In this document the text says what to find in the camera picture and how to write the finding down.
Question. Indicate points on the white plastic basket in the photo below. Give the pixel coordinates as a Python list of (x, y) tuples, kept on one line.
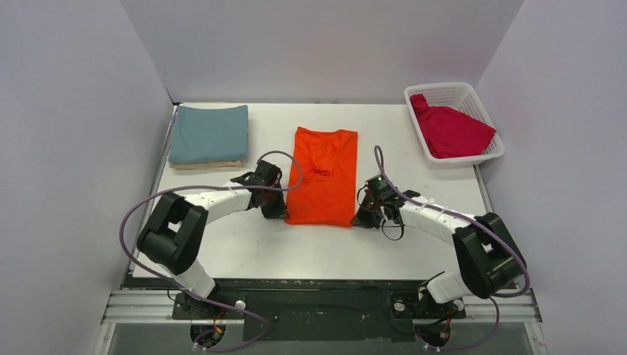
[(462, 97)]

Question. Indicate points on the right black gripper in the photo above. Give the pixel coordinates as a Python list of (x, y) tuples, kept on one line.
[(365, 214)]

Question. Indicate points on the crimson t shirt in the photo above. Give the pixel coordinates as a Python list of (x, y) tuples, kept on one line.
[(450, 133)]

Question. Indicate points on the folded beige t shirt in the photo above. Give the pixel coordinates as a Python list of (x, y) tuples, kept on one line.
[(214, 165)]

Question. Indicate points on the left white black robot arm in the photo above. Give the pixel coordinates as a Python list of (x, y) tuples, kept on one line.
[(174, 230)]

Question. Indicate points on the folded blue t shirt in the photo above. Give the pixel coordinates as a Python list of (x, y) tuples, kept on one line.
[(209, 135)]

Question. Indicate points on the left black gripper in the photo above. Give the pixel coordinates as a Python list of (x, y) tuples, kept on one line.
[(273, 206)]

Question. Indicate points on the orange t shirt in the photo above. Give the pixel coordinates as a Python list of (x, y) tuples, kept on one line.
[(326, 175)]

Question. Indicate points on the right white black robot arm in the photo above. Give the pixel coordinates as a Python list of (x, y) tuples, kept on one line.
[(487, 257)]

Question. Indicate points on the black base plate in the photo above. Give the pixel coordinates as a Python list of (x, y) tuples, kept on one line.
[(308, 310)]

